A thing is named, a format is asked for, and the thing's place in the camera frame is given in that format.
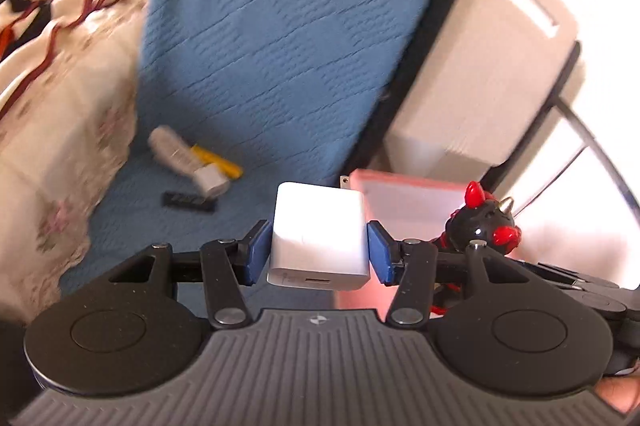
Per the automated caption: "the black red horned toy figure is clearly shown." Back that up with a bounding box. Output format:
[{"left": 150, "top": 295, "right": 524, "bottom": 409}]
[{"left": 431, "top": 181, "right": 523, "bottom": 314}]

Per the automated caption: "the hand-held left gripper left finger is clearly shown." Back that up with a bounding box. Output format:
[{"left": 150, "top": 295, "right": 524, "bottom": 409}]
[{"left": 107, "top": 220, "right": 274, "bottom": 329}]

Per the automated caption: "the cream floral lace blanket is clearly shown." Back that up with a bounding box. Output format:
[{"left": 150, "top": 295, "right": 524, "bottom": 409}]
[{"left": 0, "top": 0, "right": 153, "bottom": 324}]

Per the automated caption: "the small white charger plug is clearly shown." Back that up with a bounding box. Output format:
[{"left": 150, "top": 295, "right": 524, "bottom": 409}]
[{"left": 193, "top": 163, "right": 232, "bottom": 197}]

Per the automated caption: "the large white power adapter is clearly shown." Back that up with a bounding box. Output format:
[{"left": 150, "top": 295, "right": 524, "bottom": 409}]
[{"left": 266, "top": 176, "right": 372, "bottom": 291}]

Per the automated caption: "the blue quilted bedspread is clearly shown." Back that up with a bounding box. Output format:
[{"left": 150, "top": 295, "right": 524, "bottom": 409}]
[{"left": 59, "top": 0, "right": 457, "bottom": 294}]

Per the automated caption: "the black curved cable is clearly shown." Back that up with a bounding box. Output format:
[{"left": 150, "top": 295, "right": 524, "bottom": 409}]
[{"left": 552, "top": 98, "right": 640, "bottom": 227}]

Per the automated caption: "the small black rectangular object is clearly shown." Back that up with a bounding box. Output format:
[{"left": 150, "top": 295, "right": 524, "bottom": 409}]
[{"left": 161, "top": 191, "right": 219, "bottom": 213}]

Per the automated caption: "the person's right hand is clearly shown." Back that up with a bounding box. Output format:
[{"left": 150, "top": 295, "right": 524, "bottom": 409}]
[{"left": 595, "top": 368, "right": 640, "bottom": 413}]

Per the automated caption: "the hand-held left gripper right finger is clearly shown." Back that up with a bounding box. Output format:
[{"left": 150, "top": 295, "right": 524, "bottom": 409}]
[{"left": 366, "top": 221, "right": 538, "bottom": 328}]

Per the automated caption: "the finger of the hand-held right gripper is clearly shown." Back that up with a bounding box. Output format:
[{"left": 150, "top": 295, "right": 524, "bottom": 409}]
[{"left": 538, "top": 262, "right": 640, "bottom": 307}]

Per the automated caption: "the grey oblong object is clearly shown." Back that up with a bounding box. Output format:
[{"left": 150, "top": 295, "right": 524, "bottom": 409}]
[{"left": 148, "top": 126, "right": 203, "bottom": 179}]

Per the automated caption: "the pink storage box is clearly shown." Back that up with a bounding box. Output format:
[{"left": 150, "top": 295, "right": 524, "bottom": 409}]
[{"left": 334, "top": 169, "right": 468, "bottom": 323}]

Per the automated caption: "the yellow handle screwdriver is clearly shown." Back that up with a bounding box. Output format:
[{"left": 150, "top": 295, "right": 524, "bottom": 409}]
[{"left": 191, "top": 145, "right": 245, "bottom": 181}]

